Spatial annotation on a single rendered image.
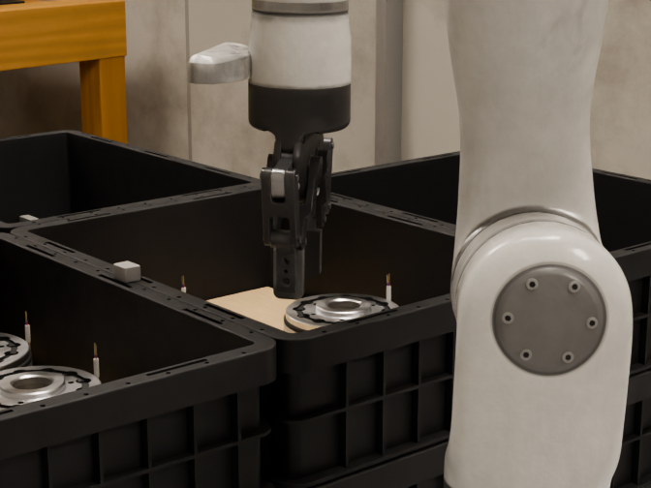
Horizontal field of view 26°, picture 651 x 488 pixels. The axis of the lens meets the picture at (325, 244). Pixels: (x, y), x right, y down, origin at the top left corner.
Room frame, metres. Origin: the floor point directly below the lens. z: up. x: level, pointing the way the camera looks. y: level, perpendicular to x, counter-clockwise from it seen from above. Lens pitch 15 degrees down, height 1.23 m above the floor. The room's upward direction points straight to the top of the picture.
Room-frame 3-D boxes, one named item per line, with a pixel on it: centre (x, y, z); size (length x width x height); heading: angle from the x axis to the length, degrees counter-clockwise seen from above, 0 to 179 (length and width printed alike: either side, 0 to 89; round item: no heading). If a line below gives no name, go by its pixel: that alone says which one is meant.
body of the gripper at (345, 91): (1.02, 0.02, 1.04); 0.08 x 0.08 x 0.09
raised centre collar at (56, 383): (0.98, 0.22, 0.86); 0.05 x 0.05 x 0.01
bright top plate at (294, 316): (1.17, -0.02, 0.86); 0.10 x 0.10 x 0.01
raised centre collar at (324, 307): (1.17, -0.02, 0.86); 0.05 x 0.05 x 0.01
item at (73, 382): (0.98, 0.22, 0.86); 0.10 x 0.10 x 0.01
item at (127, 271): (1.03, 0.15, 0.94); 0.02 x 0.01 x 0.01; 40
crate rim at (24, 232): (1.13, 0.04, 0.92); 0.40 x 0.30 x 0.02; 40
